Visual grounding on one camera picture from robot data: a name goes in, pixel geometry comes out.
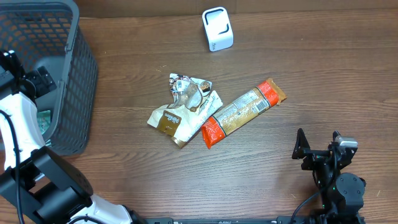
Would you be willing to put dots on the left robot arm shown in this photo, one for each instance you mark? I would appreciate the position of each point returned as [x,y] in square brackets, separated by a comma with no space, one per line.
[38,182]

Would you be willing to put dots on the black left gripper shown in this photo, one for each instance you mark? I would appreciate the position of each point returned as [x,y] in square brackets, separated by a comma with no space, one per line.
[37,82]

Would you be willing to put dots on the orange biscuit package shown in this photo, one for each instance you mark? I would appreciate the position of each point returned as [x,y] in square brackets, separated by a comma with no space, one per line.
[241,111]

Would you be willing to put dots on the grey plastic shopping basket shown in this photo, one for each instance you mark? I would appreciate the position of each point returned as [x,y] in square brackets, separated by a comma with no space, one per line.
[47,34]

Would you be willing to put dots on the teal wipes packet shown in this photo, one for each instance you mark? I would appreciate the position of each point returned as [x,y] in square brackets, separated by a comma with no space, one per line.
[44,120]

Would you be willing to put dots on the white brown snack pouch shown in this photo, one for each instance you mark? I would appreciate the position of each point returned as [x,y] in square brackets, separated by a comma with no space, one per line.
[194,102]

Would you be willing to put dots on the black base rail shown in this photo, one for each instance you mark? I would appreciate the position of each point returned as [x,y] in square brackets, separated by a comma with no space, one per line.
[278,220]

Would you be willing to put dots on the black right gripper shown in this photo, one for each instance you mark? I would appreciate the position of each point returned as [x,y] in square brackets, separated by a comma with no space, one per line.
[319,154]

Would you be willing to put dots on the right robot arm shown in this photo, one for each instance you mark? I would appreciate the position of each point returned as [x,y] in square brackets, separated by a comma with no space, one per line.
[341,193]

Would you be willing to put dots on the white barcode scanner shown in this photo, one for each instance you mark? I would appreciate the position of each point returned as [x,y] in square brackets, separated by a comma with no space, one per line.
[217,28]

